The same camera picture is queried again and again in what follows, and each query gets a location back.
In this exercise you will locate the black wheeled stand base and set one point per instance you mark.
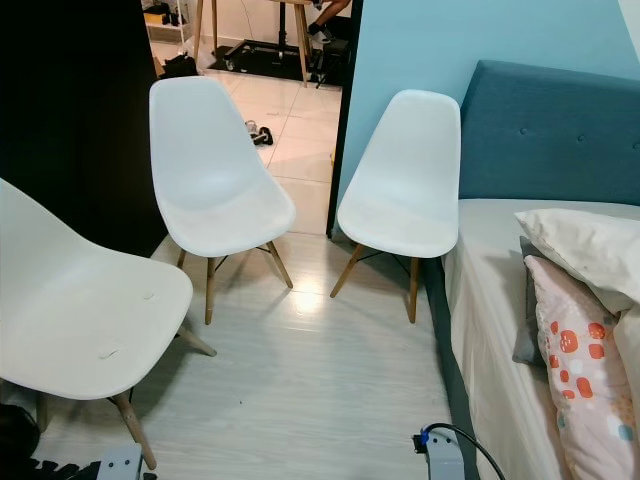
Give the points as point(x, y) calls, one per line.
point(265, 58)

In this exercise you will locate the wooden desk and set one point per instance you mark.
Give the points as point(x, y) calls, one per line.
point(301, 45)

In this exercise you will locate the black round object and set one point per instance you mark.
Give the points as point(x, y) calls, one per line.
point(18, 435)

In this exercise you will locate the white storage shelf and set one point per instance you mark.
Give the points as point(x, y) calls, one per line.
point(165, 20)

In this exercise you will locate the white chair beside bed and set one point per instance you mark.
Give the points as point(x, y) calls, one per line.
point(405, 185)

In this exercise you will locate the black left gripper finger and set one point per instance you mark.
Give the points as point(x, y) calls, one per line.
point(65, 471)

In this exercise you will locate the white chair with worn seat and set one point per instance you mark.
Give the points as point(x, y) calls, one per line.
point(215, 185)

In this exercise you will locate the large white plastic chair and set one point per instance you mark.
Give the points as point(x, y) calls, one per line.
point(80, 320)

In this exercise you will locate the grey pillow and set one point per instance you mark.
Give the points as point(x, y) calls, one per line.
point(527, 320)

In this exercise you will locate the white pillow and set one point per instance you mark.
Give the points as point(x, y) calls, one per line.
point(585, 245)

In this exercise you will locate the teal upholstered headboard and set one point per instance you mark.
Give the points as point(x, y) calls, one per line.
point(550, 135)

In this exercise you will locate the person's leg with sneaker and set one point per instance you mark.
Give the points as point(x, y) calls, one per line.
point(325, 18)

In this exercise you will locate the pink patterned pillow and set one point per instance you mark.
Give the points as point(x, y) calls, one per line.
point(585, 380)

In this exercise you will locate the bed with beige sheet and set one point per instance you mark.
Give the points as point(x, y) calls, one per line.
point(485, 300)

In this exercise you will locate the dark brown wardrobe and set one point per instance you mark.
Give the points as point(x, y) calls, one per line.
point(75, 110)

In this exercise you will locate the small black floor toy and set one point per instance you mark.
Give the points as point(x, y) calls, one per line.
point(259, 133)

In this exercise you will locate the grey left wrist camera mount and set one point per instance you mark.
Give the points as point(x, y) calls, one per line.
point(120, 463)

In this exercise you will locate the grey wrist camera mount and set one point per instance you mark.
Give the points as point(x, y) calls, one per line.
point(442, 458)
point(120, 463)

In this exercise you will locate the black bag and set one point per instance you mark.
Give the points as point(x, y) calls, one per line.
point(178, 67)

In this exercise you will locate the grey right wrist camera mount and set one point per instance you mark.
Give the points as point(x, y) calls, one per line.
point(442, 458)

